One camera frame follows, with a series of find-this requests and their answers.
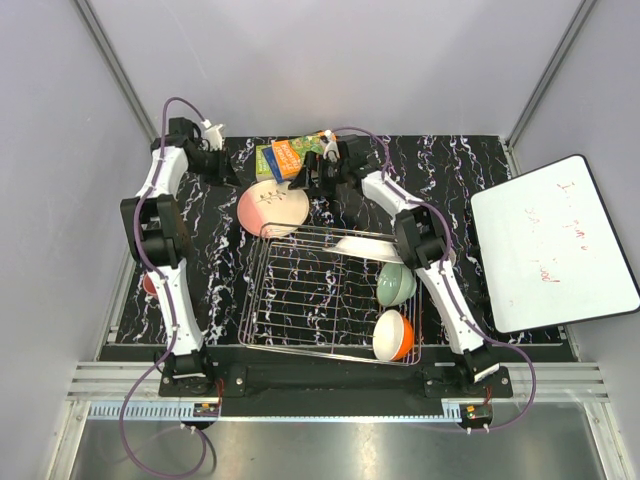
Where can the orange ceramic mug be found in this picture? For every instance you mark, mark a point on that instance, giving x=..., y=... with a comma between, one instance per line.
x=451, y=257

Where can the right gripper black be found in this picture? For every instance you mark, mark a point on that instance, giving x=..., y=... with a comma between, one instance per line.
x=313, y=163

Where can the green book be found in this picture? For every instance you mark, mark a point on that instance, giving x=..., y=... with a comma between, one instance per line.
x=262, y=168

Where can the blue book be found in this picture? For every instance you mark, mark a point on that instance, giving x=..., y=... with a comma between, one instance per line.
x=273, y=164

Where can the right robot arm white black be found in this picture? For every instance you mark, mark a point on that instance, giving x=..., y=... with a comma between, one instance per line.
x=422, y=241

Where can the steel wire dish rack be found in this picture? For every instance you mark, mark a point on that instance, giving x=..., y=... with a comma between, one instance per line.
x=307, y=296

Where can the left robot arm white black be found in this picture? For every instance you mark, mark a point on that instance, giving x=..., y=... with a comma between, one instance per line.
x=158, y=237

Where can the white dry erase board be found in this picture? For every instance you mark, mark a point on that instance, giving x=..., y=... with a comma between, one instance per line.
x=549, y=250

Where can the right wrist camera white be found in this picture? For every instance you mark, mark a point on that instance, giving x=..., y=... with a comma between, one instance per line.
x=331, y=150

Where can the orange bowl white inside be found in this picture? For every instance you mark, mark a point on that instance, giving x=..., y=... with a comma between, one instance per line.
x=393, y=336

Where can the pink plastic cup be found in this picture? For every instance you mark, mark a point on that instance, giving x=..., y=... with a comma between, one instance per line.
x=148, y=286

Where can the pale green ceramic bowl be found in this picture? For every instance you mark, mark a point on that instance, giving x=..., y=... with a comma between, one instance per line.
x=395, y=284

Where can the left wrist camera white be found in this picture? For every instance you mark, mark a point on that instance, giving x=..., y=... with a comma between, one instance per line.
x=213, y=134

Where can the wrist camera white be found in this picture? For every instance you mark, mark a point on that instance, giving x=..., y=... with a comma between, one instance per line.
x=331, y=150
x=213, y=134

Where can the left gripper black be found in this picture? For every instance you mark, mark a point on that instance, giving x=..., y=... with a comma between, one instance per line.
x=224, y=171

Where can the pink cream floral plate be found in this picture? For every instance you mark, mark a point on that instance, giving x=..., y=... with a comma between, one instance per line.
x=271, y=209

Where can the white paper plate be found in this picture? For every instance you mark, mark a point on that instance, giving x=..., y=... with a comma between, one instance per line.
x=367, y=248

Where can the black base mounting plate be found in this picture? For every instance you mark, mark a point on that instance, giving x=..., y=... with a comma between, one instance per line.
x=266, y=384

